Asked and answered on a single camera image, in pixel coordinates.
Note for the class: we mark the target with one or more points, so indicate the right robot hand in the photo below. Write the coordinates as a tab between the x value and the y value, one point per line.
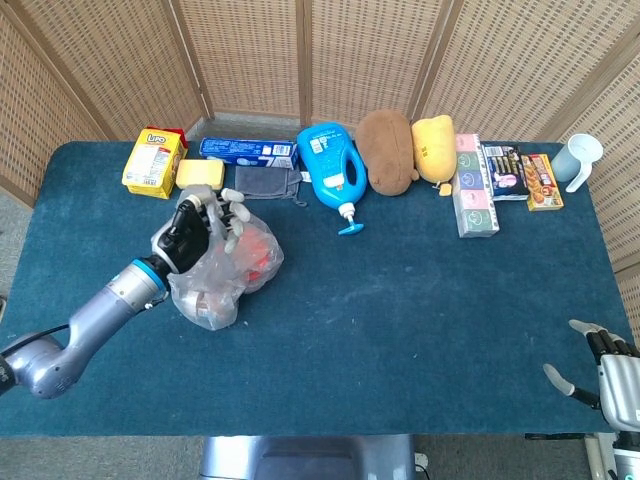
617	375

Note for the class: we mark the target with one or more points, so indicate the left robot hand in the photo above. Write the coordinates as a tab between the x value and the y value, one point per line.
187	235

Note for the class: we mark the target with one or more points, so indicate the clear plastic bag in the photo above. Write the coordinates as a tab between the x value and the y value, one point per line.
210	280

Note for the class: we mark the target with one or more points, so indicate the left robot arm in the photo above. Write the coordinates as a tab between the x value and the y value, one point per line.
90	315

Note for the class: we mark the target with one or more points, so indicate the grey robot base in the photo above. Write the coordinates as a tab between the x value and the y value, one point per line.
305	457

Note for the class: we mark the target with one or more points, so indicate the white container inside bag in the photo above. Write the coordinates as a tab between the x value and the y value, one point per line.
192	302

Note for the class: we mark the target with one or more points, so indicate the orange container inside bag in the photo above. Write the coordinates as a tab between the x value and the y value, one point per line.
257	252

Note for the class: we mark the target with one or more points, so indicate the yellow sponge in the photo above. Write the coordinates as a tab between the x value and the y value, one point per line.
200	174

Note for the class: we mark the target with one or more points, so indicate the yellow biscuit box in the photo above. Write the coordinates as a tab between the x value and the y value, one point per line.
147	162

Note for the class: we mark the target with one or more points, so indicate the grey cloth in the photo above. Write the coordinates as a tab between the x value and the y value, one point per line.
262	182

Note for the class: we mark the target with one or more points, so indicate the blue toothpaste box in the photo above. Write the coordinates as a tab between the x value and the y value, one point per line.
240	152

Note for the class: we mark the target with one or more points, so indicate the blue detergent pump bottle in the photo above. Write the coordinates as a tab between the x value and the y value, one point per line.
327	160

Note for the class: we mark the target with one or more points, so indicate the red yellow curry box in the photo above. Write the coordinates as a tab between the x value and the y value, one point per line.
541	182

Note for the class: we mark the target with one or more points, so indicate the blue table cloth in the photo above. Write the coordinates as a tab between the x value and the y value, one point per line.
375	325

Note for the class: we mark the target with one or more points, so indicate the brown plush toy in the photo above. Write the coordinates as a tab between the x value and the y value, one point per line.
387	150

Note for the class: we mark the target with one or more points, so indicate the pale blue measuring cup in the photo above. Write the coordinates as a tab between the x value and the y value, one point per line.
575	157

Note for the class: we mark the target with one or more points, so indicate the dark blue snack package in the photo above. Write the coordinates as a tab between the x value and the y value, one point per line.
505	172

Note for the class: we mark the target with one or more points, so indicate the pastel tissue multipack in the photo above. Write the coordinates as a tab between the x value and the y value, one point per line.
472	190

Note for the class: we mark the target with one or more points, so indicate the wicker folding screen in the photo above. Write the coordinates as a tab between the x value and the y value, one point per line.
370	55

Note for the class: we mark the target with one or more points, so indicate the yellow plush toy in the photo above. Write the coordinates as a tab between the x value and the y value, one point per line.
434	147

